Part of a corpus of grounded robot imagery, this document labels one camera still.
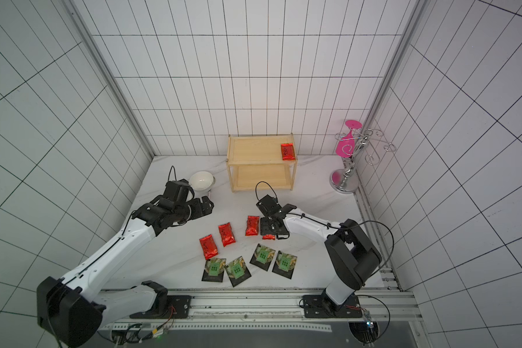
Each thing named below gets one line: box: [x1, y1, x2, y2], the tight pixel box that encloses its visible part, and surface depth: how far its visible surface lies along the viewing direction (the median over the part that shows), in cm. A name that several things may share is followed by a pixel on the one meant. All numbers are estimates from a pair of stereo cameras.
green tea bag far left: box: [201, 257, 227, 283], surface depth 83 cm
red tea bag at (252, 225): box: [245, 215, 260, 237], surface depth 92 cm
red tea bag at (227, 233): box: [218, 221, 237, 248], surface depth 90 cm
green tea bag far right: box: [271, 250, 298, 280], surface depth 83 cm
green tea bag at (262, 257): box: [249, 243, 276, 272], surface depth 85 cm
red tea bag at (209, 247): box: [198, 234, 219, 260], surface depth 87 cm
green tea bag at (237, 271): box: [224, 255, 252, 288], surface depth 83 cm
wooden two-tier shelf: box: [226, 133, 298, 193], surface depth 97 cm
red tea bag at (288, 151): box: [280, 142, 296, 161], surface depth 94 cm
